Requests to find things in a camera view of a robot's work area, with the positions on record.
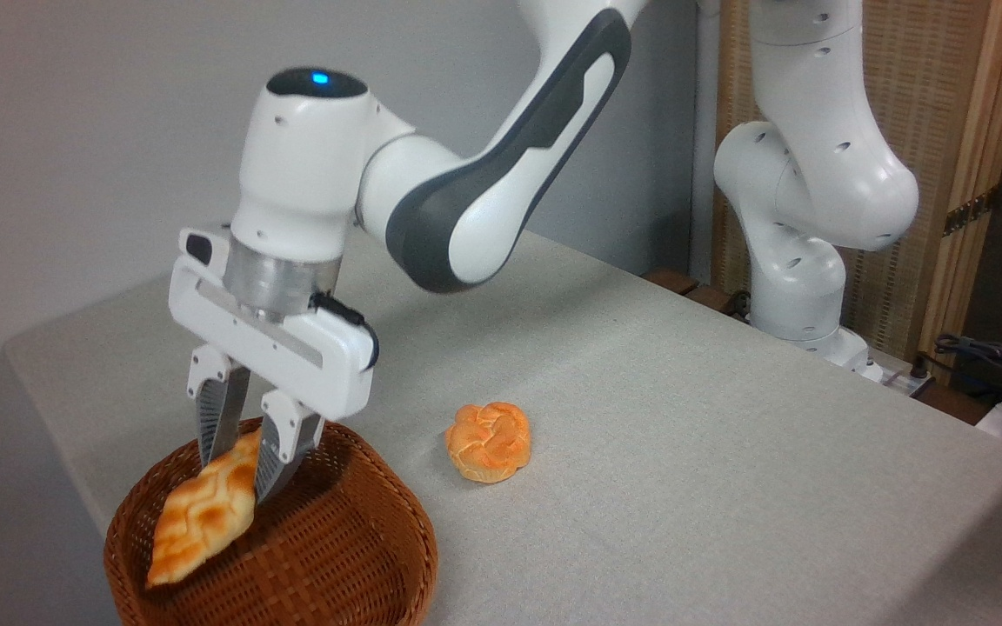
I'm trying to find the brown wooden block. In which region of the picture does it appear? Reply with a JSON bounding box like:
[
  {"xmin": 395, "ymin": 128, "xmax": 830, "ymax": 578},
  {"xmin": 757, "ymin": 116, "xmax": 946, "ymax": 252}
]
[{"xmin": 640, "ymin": 269, "xmax": 700, "ymax": 297}]

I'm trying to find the metal screen hinge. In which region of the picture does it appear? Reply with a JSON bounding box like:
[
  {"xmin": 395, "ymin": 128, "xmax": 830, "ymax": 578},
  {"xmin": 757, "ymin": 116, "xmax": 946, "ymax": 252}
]
[{"xmin": 943, "ymin": 186, "xmax": 999, "ymax": 237}]

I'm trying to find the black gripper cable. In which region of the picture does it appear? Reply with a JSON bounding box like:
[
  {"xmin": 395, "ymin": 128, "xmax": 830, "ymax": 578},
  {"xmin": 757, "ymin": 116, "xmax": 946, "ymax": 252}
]
[{"xmin": 309, "ymin": 292, "xmax": 381, "ymax": 371}]

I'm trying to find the black cable bundle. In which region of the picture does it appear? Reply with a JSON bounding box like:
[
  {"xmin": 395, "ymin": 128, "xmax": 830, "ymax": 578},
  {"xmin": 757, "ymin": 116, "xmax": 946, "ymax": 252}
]
[{"xmin": 933, "ymin": 333, "xmax": 1002, "ymax": 411}]

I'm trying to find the long braided bread loaf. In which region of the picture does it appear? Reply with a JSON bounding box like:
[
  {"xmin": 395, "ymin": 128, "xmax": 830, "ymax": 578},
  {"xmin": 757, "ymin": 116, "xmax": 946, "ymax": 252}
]
[{"xmin": 145, "ymin": 426, "xmax": 264, "ymax": 589}]

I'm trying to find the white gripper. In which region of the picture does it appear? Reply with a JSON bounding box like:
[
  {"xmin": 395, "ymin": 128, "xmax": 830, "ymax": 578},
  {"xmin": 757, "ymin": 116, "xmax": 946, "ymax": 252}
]
[{"xmin": 168, "ymin": 227, "xmax": 380, "ymax": 506}]

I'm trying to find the brown wicker basket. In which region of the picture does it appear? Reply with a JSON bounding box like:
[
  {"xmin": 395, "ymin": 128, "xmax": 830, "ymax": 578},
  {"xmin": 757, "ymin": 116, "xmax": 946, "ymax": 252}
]
[{"xmin": 104, "ymin": 415, "xmax": 439, "ymax": 626}]

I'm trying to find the round knotted bread roll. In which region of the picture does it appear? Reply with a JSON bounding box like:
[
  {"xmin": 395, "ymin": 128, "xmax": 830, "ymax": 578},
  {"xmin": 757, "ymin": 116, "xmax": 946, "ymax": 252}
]
[{"xmin": 444, "ymin": 402, "xmax": 532, "ymax": 484}]

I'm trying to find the wooden bamboo folding screen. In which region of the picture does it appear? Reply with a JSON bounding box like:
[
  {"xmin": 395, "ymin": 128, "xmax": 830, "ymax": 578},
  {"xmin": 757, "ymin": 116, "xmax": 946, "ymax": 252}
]
[{"xmin": 711, "ymin": 0, "xmax": 1002, "ymax": 383}]

